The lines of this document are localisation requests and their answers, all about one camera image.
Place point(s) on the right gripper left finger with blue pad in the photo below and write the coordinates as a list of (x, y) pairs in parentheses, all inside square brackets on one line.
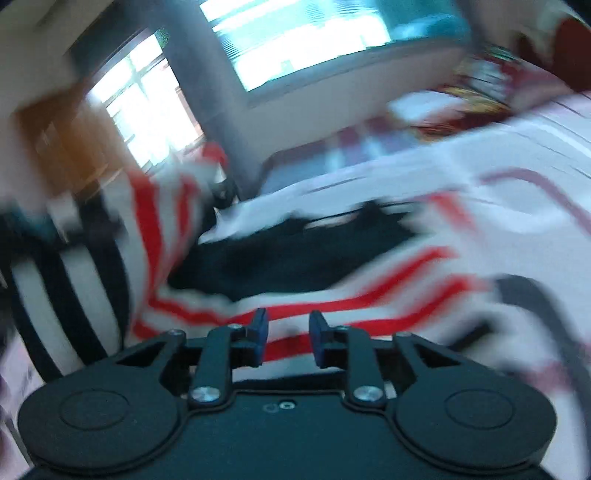
[(225, 349)]

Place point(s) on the striped knit sweater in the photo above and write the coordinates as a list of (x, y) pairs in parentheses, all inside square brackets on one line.
[(92, 275)]

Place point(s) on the folded white blanket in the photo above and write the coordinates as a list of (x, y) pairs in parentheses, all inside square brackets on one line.
[(418, 107)]

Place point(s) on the large window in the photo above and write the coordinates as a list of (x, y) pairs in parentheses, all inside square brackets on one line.
[(276, 47)]

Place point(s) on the teal blanket outside window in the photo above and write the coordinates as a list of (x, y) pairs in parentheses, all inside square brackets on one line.
[(409, 20)]

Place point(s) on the patterned bed sheet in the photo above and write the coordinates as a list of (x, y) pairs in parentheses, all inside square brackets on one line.
[(506, 396)]

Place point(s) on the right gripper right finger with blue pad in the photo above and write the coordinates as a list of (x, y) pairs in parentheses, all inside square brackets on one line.
[(351, 350)]

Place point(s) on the patterned pillow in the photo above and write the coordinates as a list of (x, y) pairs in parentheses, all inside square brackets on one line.
[(494, 72)]

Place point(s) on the brown wooden door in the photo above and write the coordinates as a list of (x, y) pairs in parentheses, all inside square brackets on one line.
[(72, 140)]

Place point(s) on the red white headboard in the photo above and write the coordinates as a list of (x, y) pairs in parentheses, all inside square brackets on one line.
[(555, 37)]

